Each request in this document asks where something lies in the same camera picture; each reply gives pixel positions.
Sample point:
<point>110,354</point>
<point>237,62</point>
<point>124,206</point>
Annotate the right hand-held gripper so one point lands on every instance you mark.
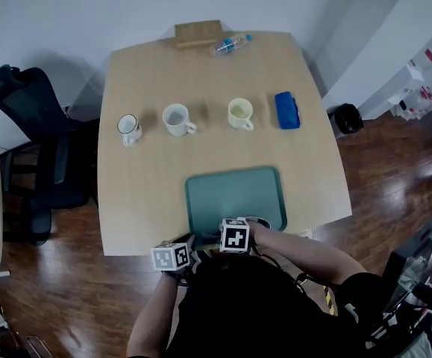
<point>234,237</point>

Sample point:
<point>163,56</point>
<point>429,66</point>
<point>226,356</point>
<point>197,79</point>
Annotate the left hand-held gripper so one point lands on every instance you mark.
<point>171,257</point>

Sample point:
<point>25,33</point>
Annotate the green plastic tray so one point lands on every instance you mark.
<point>234,196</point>

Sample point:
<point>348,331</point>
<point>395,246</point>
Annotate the blue cloth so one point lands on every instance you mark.
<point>286,110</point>

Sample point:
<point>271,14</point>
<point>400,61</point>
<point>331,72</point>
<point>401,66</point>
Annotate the person's left forearm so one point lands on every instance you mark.
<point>152,311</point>

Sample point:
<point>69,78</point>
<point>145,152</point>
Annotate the person's right forearm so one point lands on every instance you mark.
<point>305,252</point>

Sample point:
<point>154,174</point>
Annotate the person's black shirt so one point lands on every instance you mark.
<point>260,311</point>

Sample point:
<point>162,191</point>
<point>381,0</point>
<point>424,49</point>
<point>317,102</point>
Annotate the pale yellow mug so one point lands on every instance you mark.
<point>240,113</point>

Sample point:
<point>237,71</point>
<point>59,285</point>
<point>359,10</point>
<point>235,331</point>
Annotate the white mug with dark rim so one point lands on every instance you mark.
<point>128,128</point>

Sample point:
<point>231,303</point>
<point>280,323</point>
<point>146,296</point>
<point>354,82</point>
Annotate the black waste bin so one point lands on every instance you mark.
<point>347,119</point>

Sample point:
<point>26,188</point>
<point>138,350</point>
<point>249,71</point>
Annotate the black office chair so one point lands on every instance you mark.
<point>36,144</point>

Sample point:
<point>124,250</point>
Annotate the clear plastic water bottle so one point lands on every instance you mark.
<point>228,46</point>

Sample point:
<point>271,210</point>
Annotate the wooden block stand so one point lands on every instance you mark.
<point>198,34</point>

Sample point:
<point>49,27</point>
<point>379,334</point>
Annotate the white shelf unit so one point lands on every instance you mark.
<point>398,43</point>

